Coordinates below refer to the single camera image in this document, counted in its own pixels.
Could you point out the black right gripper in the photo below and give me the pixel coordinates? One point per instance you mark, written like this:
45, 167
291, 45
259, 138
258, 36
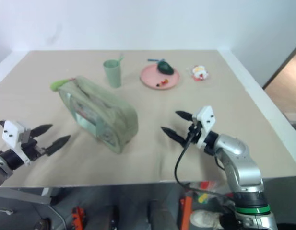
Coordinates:
194, 134

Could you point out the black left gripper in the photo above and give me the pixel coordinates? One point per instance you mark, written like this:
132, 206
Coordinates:
32, 147

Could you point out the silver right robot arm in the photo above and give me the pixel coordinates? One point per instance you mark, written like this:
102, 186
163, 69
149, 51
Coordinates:
241, 163

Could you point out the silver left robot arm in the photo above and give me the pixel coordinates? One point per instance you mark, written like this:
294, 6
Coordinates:
1, 165

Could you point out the green zippered pouch bag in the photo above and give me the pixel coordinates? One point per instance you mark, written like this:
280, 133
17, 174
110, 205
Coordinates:
102, 112

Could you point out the beige table cloth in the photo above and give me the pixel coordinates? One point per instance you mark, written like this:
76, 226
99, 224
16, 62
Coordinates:
162, 107

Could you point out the small red yellow toy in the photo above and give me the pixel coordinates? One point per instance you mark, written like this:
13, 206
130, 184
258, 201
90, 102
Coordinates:
162, 83

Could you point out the pink round plate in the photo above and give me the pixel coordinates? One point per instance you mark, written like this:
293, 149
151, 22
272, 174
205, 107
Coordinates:
150, 79

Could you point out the clear bag with red toy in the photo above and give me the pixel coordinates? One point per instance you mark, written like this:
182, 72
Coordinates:
199, 73

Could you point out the dark green avocado toy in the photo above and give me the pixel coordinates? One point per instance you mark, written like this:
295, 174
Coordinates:
165, 68

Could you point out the red plastic item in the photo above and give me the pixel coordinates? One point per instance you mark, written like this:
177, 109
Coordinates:
207, 185

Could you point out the blue thin stick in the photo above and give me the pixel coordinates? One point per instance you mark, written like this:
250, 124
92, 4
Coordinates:
153, 60

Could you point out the small yellow block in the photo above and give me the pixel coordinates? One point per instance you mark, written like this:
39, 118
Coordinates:
203, 198

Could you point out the green plastic cup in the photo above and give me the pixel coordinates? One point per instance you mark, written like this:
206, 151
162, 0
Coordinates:
113, 74

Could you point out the orange black tool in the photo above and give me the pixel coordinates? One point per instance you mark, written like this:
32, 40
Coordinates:
78, 216

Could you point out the orange upright bar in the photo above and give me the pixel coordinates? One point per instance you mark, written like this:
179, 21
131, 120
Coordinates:
186, 213

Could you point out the pale green toothbrush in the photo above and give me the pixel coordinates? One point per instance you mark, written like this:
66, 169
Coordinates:
120, 58

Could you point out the brown wooden door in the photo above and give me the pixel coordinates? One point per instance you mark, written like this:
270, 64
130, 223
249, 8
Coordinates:
285, 72

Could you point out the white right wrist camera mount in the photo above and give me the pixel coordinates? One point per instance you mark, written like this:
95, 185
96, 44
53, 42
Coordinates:
206, 119

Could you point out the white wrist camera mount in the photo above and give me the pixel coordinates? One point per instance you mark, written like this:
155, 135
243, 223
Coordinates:
206, 119
12, 134

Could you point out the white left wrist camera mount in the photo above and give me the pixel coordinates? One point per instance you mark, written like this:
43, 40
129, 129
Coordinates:
12, 134

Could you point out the white table frame bracket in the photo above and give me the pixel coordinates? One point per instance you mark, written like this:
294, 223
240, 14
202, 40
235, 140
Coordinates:
25, 195

